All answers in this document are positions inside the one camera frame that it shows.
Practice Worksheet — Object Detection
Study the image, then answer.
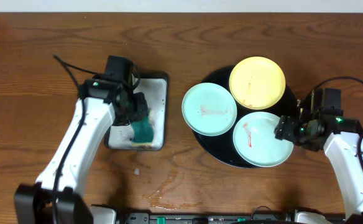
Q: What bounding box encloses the mint plate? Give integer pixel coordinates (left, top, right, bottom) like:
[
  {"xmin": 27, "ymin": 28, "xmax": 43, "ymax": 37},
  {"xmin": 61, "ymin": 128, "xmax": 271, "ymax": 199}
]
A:
[
  {"xmin": 232, "ymin": 111, "xmax": 293, "ymax": 167},
  {"xmin": 181, "ymin": 83, "xmax": 237, "ymax": 136}
]

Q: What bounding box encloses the round black tray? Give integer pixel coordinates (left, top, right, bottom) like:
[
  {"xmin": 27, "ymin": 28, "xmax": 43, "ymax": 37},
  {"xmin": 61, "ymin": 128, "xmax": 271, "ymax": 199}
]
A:
[{"xmin": 193, "ymin": 65, "xmax": 297, "ymax": 169}]

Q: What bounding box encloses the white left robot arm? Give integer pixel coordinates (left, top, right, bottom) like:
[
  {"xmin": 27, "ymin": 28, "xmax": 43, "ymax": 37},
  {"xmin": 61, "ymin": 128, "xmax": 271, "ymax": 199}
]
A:
[{"xmin": 14, "ymin": 78, "xmax": 149, "ymax": 223}]

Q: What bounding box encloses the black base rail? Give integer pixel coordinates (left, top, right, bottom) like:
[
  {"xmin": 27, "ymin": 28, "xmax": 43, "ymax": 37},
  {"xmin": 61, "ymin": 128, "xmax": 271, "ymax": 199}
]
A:
[{"xmin": 114, "ymin": 212, "xmax": 292, "ymax": 224}]

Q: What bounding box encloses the yellow plate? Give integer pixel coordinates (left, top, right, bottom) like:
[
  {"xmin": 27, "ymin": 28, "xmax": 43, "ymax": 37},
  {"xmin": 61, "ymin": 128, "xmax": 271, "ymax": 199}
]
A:
[{"xmin": 229, "ymin": 57, "xmax": 286, "ymax": 110}]

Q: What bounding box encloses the green yellow sponge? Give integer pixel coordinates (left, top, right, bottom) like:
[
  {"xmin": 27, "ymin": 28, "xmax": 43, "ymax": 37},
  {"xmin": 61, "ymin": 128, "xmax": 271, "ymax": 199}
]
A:
[{"xmin": 131, "ymin": 111, "xmax": 154, "ymax": 146}]

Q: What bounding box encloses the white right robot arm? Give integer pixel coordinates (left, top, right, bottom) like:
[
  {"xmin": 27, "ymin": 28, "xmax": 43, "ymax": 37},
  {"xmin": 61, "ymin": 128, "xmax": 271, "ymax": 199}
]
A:
[{"xmin": 274, "ymin": 115, "xmax": 363, "ymax": 223}]

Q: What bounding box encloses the black rectangular soap tray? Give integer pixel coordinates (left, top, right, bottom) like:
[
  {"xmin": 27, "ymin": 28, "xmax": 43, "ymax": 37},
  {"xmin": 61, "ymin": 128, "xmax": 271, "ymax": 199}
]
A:
[{"xmin": 104, "ymin": 71, "xmax": 168, "ymax": 151}]

